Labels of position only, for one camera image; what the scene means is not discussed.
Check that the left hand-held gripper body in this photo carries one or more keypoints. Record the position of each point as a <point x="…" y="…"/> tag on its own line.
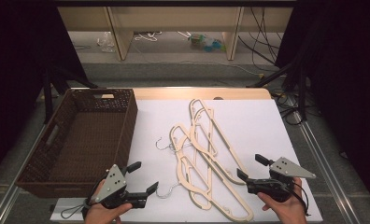
<point x="113" y="183"/>

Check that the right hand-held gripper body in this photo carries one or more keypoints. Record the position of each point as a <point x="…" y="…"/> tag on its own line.
<point x="287" y="169"/>

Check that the cream plastic clothes hanger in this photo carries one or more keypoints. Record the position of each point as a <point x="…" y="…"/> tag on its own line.
<point x="224" y="140"/>
<point x="205" y="206"/>
<point x="248" y="214"/>

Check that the brown woven basket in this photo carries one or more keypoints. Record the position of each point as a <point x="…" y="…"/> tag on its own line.
<point x="89" y="140"/>

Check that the person's left hand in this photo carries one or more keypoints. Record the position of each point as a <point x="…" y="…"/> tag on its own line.
<point x="102" y="215"/>

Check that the person's right hand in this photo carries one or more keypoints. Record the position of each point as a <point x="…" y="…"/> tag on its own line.
<point x="289" y="211"/>

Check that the white table sheet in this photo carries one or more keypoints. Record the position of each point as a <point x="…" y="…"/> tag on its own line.
<point x="261" y="133"/>

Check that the black stand legs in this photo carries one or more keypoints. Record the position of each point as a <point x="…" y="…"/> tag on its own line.
<point x="302" y="93"/>
<point x="48" y="93"/>

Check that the clear plastic bag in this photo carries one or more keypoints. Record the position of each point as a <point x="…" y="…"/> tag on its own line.
<point x="106" y="42"/>

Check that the colourful plastic toys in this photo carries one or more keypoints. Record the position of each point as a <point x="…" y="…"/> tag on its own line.
<point x="206" y="43"/>

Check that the beige wooden shelf unit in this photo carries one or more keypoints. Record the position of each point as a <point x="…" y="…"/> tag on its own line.
<point x="173" y="18"/>

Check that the metal floor rail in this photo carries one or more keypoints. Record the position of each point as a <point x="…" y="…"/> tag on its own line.
<point x="8" y="193"/>
<point x="326" y="168"/>

